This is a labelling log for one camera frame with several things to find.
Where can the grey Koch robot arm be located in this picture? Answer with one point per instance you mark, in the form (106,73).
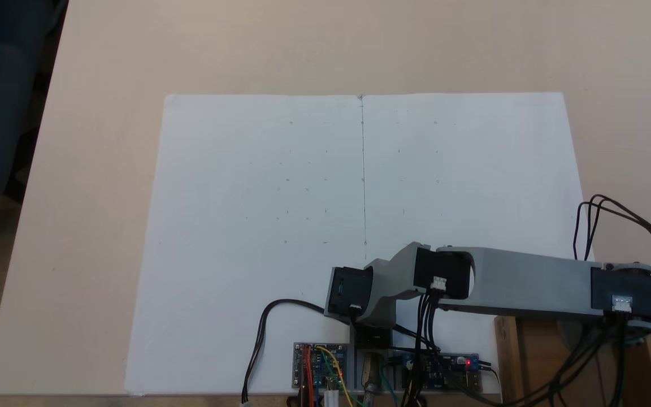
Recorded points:
(529,282)

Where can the white USB plug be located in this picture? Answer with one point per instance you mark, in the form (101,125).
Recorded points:
(331,399)

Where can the blue circuit board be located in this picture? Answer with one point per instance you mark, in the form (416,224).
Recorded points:
(450,373)

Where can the circuit board with red LED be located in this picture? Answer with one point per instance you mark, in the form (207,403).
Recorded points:
(317,367)

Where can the brown cardboard box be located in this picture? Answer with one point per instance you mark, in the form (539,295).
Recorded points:
(529,362)

